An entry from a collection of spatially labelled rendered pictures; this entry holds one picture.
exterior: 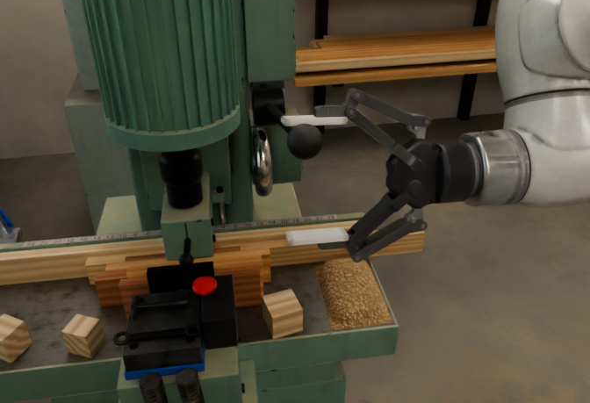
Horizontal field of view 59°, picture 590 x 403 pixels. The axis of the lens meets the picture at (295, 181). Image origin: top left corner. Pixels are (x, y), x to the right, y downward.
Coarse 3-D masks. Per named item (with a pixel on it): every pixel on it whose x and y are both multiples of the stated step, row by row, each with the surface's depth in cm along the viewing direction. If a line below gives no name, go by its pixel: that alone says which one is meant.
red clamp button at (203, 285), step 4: (196, 280) 64; (200, 280) 64; (204, 280) 64; (208, 280) 64; (212, 280) 64; (192, 284) 64; (196, 284) 64; (200, 284) 63; (204, 284) 63; (208, 284) 63; (212, 284) 64; (216, 284) 64; (192, 288) 64; (196, 288) 63; (200, 288) 63; (204, 288) 63; (208, 288) 63; (212, 288) 63; (196, 292) 63; (200, 292) 63; (204, 292) 63; (208, 292) 63
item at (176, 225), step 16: (208, 176) 84; (208, 192) 80; (176, 208) 76; (192, 208) 76; (208, 208) 76; (176, 224) 73; (192, 224) 74; (208, 224) 74; (176, 240) 75; (192, 240) 75; (208, 240) 75; (176, 256) 76
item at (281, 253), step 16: (400, 240) 86; (416, 240) 87; (96, 256) 81; (112, 256) 81; (272, 256) 84; (288, 256) 84; (304, 256) 85; (320, 256) 86; (336, 256) 86; (96, 272) 80
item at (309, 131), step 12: (264, 84) 91; (252, 96) 85; (264, 96) 84; (276, 96) 84; (252, 108) 88; (264, 108) 83; (276, 108) 75; (264, 120) 85; (276, 120) 69; (288, 132) 56; (300, 132) 48; (312, 132) 48; (288, 144) 49; (300, 144) 48; (312, 144) 48; (300, 156) 49; (312, 156) 49
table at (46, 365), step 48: (0, 288) 81; (48, 288) 81; (96, 288) 81; (288, 288) 81; (48, 336) 72; (240, 336) 72; (288, 336) 72; (336, 336) 73; (384, 336) 75; (0, 384) 68; (48, 384) 70; (96, 384) 71
